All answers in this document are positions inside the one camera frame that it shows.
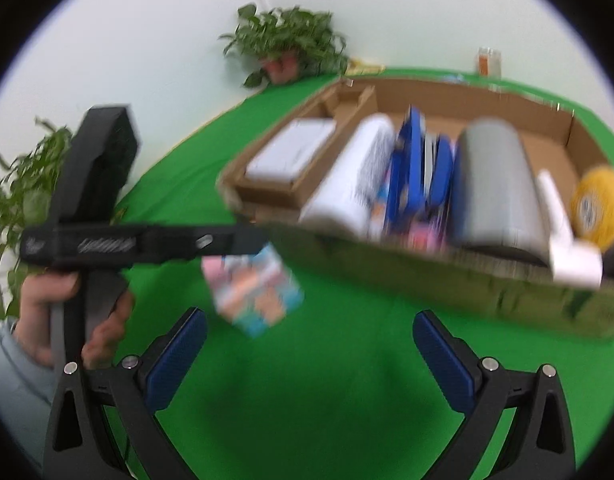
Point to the white printed tube bottle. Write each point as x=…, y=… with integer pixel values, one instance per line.
x=347, y=180

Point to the pastel puzzle cube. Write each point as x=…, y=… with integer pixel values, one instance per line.
x=252, y=290

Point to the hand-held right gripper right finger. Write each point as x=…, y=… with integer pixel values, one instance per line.
x=444, y=355

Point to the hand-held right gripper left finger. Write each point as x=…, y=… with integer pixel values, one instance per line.
x=177, y=355

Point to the colourful board game box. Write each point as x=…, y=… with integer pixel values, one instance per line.
x=407, y=170

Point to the yellow-label jar with black lid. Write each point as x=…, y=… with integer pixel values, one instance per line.
x=597, y=205

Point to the silver metal can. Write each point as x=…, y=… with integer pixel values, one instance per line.
x=497, y=185

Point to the potted green plant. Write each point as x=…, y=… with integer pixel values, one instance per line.
x=287, y=35

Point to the small narrow cardboard box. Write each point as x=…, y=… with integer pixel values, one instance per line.
x=347, y=105

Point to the large shallow cardboard box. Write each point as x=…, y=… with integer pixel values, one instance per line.
x=487, y=280

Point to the person's left forearm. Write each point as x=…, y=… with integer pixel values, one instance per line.
x=17, y=390

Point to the large-leaf green plant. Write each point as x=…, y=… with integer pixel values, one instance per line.
x=17, y=185

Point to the person's left hand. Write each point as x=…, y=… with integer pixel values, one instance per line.
x=34, y=310

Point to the white rectangular carton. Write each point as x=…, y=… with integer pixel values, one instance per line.
x=292, y=150

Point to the clear jar with orange label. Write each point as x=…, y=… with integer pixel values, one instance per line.
x=488, y=62

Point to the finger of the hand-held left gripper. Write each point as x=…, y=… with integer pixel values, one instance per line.
x=212, y=242

